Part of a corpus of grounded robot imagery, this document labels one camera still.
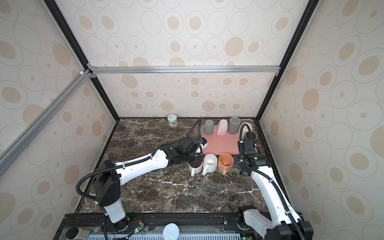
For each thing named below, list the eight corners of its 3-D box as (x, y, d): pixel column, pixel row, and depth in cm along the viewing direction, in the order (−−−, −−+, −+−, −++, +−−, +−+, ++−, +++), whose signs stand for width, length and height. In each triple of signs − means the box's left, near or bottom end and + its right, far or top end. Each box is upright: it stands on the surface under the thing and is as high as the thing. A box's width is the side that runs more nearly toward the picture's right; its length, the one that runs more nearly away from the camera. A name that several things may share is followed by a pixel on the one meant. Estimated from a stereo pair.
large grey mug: (228, 134, 111) (230, 125, 103) (226, 125, 116) (228, 116, 108) (238, 134, 111) (242, 125, 103) (236, 125, 116) (239, 116, 108)
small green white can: (168, 127, 117) (166, 122, 112) (169, 119, 123) (168, 113, 118) (177, 127, 117) (176, 122, 112) (178, 119, 123) (177, 113, 118)
